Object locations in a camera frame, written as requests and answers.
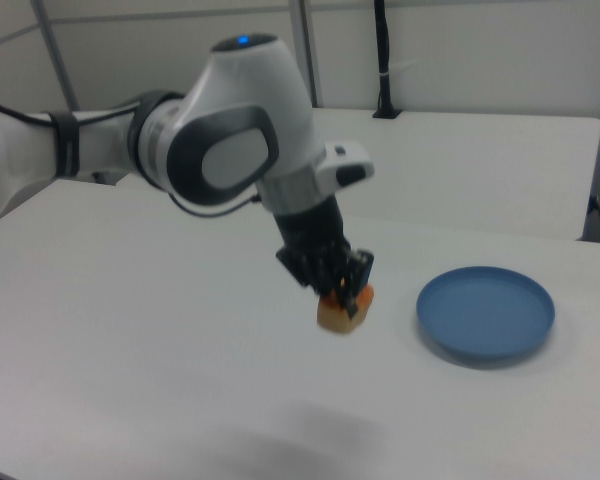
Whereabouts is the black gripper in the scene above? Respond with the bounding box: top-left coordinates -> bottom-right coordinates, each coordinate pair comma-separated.
271,196 -> 376,321

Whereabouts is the orange glazed bread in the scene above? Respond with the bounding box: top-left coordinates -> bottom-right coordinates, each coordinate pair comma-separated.
315,284 -> 377,335

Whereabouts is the blue round plate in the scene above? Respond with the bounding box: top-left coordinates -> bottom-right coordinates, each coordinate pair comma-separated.
416,265 -> 556,362

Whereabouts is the white side table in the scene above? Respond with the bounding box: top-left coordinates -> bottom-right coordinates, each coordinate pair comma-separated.
113,106 -> 600,242

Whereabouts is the black camera stand pole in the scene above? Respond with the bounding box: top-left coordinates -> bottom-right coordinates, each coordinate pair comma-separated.
371,0 -> 402,120

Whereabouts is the grey metal partition post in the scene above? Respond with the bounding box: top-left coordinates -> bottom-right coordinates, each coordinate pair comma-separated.
28,0 -> 82,114
288,0 -> 327,109

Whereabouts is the black cable behind table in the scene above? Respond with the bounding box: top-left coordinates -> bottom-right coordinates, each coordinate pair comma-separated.
586,193 -> 600,242

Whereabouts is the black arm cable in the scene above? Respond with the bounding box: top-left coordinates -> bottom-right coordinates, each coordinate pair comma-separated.
0,95 -> 262,219

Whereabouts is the black arm strap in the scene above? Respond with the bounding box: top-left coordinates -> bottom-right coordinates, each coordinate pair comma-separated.
46,111 -> 84,179

